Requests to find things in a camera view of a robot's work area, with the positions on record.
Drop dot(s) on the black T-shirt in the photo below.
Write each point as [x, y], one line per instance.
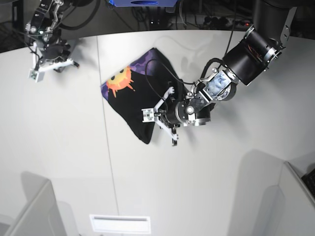
[138, 86]

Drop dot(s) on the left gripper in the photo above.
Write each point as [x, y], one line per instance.
[173, 112]

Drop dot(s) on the blue device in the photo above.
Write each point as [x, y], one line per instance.
[138, 3]

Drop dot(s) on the black keyboard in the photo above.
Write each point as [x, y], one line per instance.
[309, 181]

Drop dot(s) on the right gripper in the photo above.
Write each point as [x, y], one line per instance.
[53, 52]

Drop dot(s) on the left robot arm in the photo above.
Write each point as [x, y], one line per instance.
[262, 43]

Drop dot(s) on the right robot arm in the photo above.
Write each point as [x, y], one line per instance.
[47, 24]

